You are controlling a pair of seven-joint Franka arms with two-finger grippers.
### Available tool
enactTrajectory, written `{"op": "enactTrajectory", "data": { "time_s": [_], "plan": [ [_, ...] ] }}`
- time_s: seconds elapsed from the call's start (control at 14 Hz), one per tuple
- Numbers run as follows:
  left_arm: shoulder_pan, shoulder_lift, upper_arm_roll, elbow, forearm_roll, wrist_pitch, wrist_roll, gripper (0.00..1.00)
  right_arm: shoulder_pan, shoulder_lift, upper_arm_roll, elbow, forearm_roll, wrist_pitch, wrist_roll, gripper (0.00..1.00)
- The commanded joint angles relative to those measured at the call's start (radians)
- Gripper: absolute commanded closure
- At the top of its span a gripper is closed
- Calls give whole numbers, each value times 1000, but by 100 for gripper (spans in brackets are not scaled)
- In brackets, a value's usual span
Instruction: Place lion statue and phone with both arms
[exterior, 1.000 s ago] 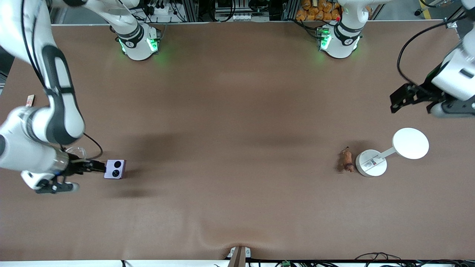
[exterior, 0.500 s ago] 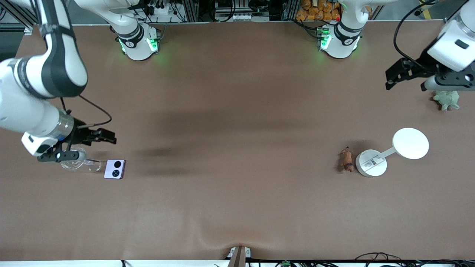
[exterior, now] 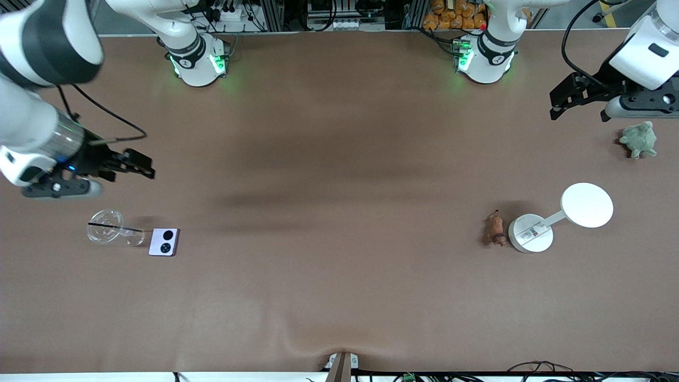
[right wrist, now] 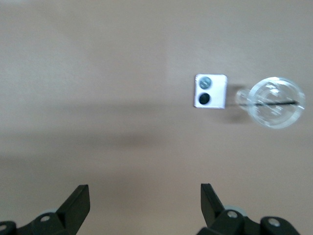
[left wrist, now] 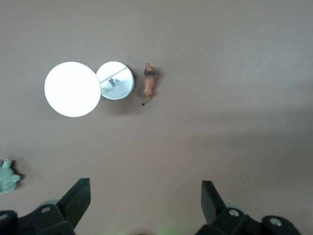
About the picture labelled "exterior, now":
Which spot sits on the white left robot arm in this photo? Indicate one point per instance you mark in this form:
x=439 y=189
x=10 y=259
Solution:
x=488 y=53

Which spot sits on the green plush toy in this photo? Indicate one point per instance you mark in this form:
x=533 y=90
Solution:
x=639 y=139

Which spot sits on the clear glass with straw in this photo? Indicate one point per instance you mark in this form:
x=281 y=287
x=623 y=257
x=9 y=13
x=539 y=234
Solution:
x=105 y=226

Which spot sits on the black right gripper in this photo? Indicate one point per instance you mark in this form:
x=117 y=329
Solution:
x=91 y=158

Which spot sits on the metal table edge bracket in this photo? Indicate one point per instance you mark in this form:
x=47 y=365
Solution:
x=341 y=366

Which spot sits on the thin black stick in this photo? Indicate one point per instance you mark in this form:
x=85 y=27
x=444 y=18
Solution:
x=114 y=227

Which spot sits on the white round desk lamp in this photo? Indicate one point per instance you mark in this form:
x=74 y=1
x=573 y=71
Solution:
x=586 y=204

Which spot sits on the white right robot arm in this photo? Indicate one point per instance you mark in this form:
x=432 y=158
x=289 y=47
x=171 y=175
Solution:
x=26 y=122

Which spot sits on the purple flip phone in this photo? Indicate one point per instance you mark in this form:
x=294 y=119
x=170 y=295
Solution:
x=164 y=242

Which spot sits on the white power strip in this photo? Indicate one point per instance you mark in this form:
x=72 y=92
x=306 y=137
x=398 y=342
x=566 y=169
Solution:
x=231 y=11

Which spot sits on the orange plush toys pile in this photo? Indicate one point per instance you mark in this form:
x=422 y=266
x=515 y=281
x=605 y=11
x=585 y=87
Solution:
x=453 y=15

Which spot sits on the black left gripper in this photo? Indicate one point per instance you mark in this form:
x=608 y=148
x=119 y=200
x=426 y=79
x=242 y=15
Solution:
x=606 y=79

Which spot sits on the brown lion statue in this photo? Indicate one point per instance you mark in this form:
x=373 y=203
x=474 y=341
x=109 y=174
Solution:
x=496 y=228

